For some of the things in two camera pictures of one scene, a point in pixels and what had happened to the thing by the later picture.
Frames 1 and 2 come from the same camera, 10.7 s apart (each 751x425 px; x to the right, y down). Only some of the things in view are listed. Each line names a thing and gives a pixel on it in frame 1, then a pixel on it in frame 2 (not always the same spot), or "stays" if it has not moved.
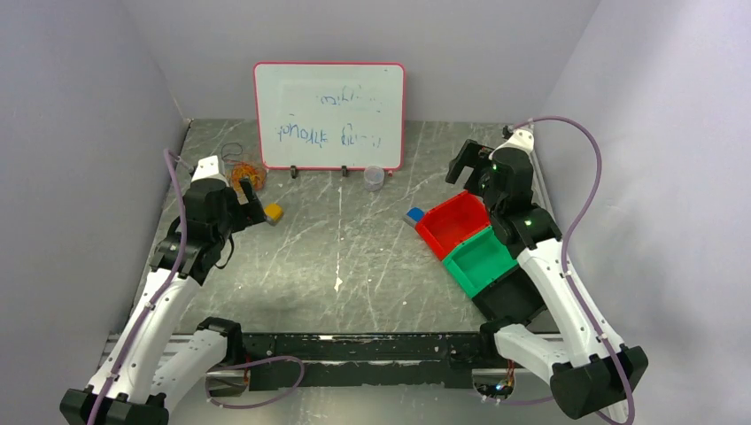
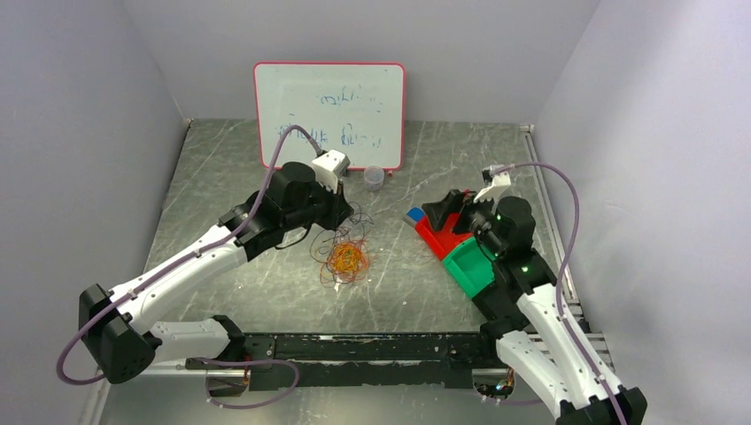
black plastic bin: (513, 297) stays
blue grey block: (413, 216) stays
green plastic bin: (478, 261) stays
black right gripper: (472, 153) -> (453, 203)
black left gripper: (246, 214) -> (339, 209)
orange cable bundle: (246, 169) -> (347, 262)
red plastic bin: (450, 222) stays
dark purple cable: (241, 151) -> (342, 251)
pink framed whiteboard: (333, 115) stays
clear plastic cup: (374, 178) stays
